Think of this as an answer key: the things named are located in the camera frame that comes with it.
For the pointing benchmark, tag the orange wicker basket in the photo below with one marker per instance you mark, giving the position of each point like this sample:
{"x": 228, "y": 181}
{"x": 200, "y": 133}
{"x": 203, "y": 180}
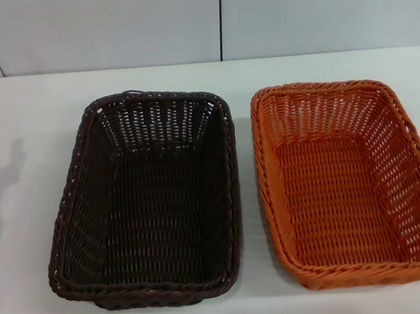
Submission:
{"x": 329, "y": 191}

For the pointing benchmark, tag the dark brown wicker basket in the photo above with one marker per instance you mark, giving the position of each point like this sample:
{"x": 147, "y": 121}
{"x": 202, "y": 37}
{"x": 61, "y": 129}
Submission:
{"x": 156, "y": 212}

